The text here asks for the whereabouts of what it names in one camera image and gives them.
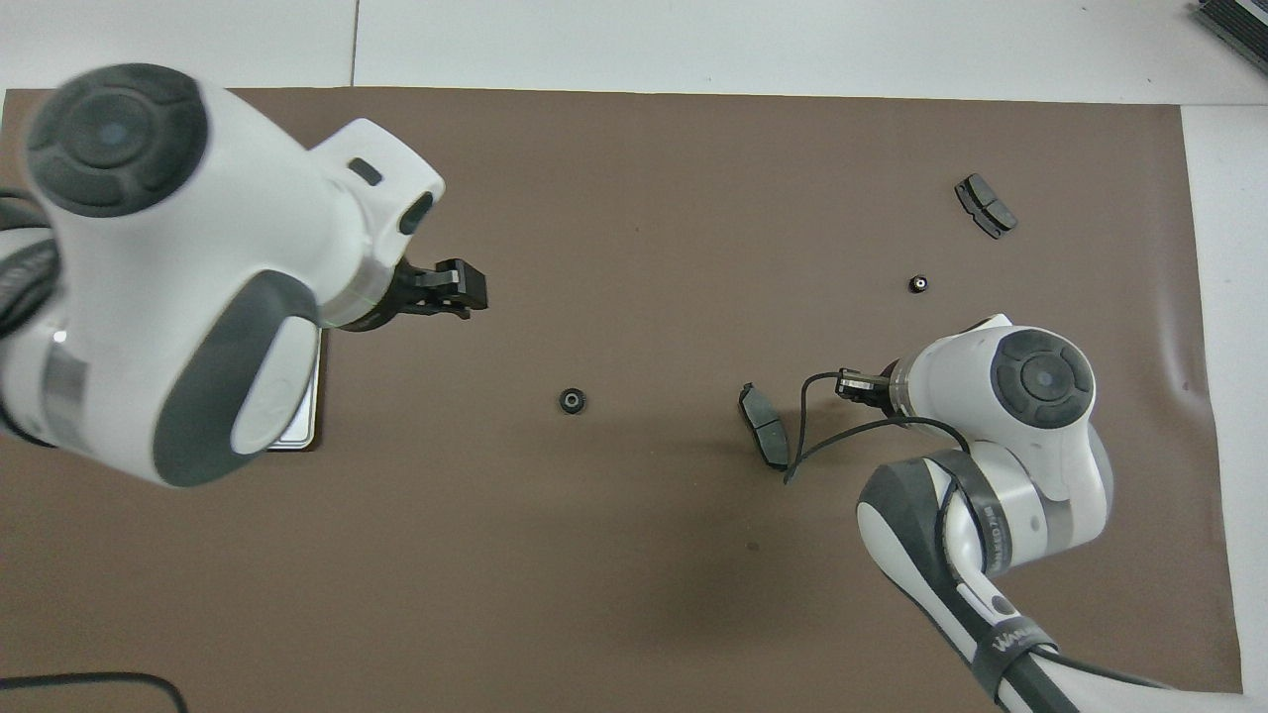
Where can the dark grey brake pad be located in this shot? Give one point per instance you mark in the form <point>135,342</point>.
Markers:
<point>986,205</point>
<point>765,426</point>

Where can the brown table mat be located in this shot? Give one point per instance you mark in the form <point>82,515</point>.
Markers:
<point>644,198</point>

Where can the black ribbed device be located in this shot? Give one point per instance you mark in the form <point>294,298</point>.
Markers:
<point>1238,25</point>

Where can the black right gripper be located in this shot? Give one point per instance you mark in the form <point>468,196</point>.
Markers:
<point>872,386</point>

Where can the silver metal tray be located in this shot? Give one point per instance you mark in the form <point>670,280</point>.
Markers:
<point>302,444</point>

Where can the small black bearing gear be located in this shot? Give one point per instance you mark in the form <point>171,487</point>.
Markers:
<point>913,284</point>

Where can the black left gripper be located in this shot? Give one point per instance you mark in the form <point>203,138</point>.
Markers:
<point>391,302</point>

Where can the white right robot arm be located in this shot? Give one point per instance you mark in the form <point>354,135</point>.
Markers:
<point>956,361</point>

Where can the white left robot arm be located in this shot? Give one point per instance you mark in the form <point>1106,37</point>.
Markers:
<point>198,248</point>

